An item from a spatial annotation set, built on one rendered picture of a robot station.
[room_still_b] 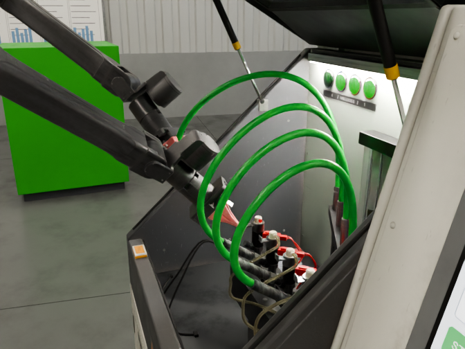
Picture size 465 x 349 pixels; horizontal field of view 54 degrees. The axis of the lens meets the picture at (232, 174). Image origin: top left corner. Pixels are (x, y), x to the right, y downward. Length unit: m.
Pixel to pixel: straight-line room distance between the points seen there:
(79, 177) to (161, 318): 3.38
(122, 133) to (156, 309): 0.39
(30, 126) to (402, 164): 3.72
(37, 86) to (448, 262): 0.64
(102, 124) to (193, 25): 6.63
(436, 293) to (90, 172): 3.87
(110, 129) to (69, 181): 3.47
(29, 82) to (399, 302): 0.63
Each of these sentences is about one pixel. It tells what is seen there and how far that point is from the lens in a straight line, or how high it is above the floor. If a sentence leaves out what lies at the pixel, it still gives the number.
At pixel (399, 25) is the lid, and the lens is 0.90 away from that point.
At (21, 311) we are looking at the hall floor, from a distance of 2.87.
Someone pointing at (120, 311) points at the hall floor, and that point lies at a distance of 2.70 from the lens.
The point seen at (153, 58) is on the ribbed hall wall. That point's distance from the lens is 7.33.
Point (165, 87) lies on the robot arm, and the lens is 1.07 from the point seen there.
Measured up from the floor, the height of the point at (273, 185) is 1.28.
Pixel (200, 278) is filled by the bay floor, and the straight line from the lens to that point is 1.34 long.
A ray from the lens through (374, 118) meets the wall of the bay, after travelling 1.10.
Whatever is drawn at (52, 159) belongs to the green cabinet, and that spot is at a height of 0.37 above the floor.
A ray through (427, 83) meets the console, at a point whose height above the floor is 1.45.
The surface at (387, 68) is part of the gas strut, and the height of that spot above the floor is 1.47.
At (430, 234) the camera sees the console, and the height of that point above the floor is 1.28.
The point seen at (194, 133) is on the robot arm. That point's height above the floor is 1.32.
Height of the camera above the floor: 1.53
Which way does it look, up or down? 19 degrees down
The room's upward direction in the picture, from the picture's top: straight up
